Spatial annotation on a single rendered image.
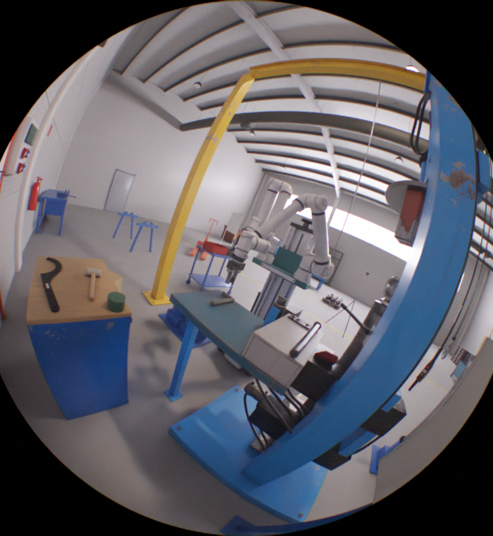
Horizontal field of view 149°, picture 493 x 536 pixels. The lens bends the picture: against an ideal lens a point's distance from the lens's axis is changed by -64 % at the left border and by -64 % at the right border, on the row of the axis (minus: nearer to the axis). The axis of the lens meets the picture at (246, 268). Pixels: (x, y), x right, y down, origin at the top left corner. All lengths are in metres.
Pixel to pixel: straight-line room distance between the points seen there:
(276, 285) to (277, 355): 1.52
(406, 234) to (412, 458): 0.88
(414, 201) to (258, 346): 1.01
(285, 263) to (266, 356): 1.42
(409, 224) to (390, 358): 0.63
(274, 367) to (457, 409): 0.62
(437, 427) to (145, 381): 1.91
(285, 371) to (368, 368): 0.31
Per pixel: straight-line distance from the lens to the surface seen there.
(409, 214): 1.07
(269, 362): 0.76
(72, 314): 1.01
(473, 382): 0.50
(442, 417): 0.53
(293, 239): 2.13
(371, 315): 1.16
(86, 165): 10.43
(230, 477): 1.54
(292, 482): 1.73
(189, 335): 1.30
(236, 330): 0.96
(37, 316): 1.01
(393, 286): 1.26
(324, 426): 0.90
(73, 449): 1.66
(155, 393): 1.85
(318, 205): 1.42
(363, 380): 0.75
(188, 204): 2.72
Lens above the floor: 1.55
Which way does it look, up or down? 12 degrees down
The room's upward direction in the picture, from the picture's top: 22 degrees clockwise
